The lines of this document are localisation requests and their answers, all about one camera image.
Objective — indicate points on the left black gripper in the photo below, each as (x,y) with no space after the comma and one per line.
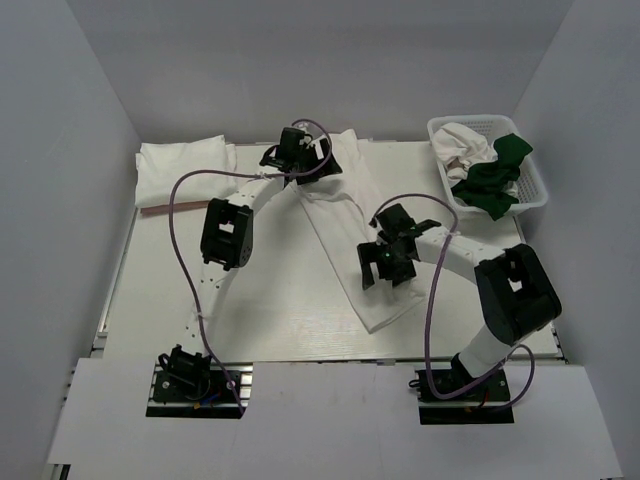
(327,167)

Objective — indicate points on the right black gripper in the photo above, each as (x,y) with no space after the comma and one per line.
(371,253)

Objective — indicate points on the white shirt red logo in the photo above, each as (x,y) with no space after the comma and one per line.
(339,208)

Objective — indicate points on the plain white t shirt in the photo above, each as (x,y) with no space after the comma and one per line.
(458,148)

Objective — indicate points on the dark green t shirt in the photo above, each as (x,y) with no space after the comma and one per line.
(486,184)

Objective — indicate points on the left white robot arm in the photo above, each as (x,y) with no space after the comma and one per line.
(226,242)

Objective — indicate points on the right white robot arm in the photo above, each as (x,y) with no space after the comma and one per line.
(516,295)

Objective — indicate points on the folded white shirt stack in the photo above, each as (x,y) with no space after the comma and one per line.
(159,166)

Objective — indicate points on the white plastic basket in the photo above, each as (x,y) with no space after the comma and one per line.
(528,189)

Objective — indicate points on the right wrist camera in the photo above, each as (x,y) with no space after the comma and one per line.
(393,220)

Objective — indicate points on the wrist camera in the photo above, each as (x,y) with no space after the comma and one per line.
(293,141)
(393,220)

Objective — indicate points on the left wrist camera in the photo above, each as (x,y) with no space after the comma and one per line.
(293,141)

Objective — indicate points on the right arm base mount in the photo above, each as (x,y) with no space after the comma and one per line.
(482,405)

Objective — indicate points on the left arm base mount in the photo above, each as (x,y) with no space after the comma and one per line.
(168,398)

